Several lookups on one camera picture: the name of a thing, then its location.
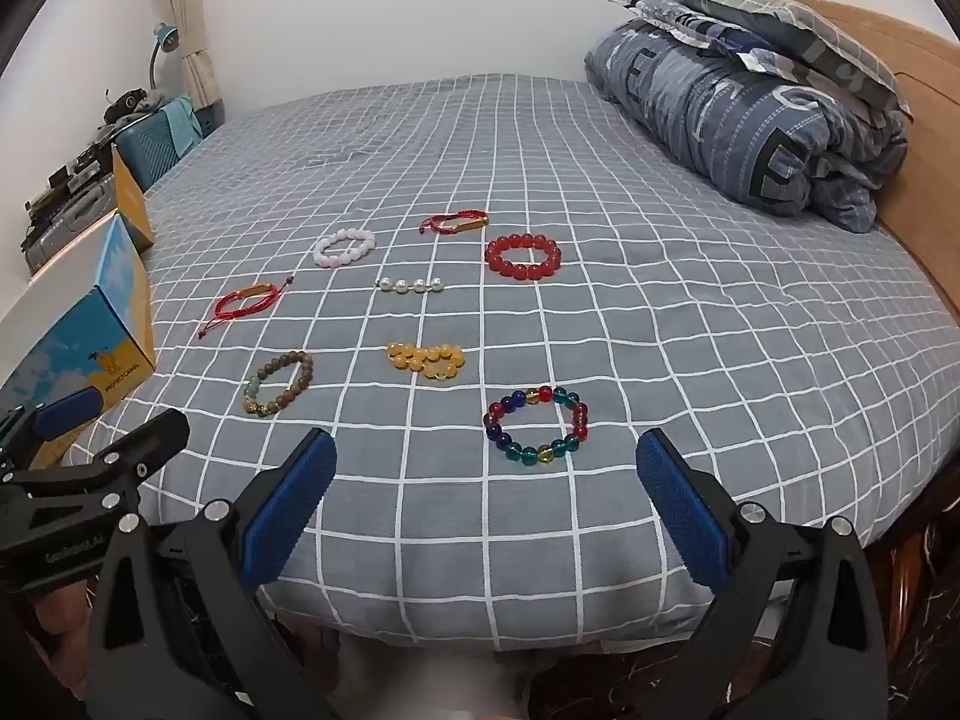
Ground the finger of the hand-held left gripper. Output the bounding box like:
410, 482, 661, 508
0, 409, 191, 520
0, 388, 103, 467

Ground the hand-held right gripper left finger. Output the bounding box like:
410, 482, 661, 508
86, 427, 338, 720

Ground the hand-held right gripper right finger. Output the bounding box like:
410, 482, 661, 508
635, 427, 890, 720

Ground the blue and yellow cardboard box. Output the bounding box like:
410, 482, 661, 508
0, 144, 158, 466

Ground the wooden bead bracelet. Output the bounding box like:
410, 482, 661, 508
241, 350, 316, 419

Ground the red string bracelet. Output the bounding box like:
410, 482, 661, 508
198, 277, 295, 340
420, 211, 490, 235

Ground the yellow bead bracelet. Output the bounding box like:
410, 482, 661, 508
385, 341, 464, 382

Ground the red bead bracelet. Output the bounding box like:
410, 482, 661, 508
484, 233, 563, 282

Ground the person's left hand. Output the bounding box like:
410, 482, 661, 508
30, 577, 97, 665

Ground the grey suitcase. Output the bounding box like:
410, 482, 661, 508
25, 174, 122, 276

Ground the pile of dark items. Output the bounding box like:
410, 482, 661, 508
21, 88, 177, 215

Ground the teal suitcase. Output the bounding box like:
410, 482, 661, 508
118, 97, 205, 193

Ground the light blue towel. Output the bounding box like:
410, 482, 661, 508
160, 95, 206, 149

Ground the grey checked bedsheet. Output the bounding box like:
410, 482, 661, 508
62, 73, 955, 652

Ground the blue desk lamp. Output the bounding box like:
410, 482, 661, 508
147, 22, 182, 92

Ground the folded blue printed quilt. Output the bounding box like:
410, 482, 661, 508
584, 0, 910, 234

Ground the beige curtain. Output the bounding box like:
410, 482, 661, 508
154, 0, 226, 128

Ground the wooden headboard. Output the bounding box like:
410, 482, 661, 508
780, 0, 960, 302

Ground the grey checked pillow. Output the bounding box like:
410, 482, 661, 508
658, 0, 914, 122

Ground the multicoloured glass bead bracelet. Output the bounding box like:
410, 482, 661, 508
486, 385, 590, 470

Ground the wooden bed frame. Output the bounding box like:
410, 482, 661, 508
859, 442, 960, 698

